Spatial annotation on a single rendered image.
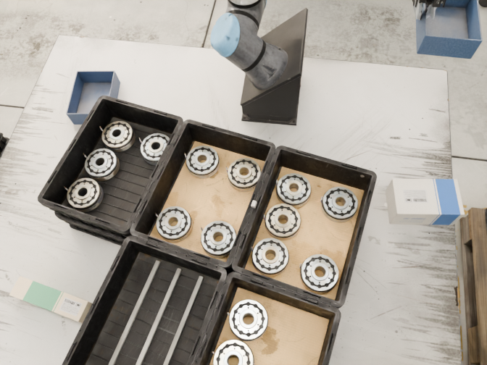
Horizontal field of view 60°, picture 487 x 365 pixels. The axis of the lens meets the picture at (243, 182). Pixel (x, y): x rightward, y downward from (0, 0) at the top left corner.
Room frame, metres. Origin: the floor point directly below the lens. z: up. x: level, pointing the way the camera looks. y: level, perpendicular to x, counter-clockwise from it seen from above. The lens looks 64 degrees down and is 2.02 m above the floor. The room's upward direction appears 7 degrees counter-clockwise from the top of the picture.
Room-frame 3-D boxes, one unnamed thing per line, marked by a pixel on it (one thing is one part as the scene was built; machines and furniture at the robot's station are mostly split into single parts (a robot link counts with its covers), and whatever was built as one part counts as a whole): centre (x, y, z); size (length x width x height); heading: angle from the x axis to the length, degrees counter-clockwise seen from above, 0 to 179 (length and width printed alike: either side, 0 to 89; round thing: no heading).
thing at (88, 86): (1.06, 0.53, 0.74); 0.20 x 0.15 x 0.07; 172
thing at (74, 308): (0.31, 0.62, 0.73); 0.24 x 0.06 x 0.06; 65
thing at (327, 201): (0.46, -0.27, 0.86); 0.10 x 0.10 x 0.01
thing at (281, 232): (0.43, -0.10, 0.86); 0.10 x 0.10 x 0.01
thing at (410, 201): (0.48, -0.56, 0.75); 0.20 x 0.12 x 0.09; 82
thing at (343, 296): (0.40, -0.16, 0.92); 0.40 x 0.30 x 0.02; 154
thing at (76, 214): (0.66, 0.38, 0.92); 0.40 x 0.30 x 0.02; 154
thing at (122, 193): (0.66, 0.38, 0.87); 0.40 x 0.30 x 0.11; 154
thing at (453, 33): (0.88, -0.63, 1.10); 0.20 x 0.15 x 0.07; 165
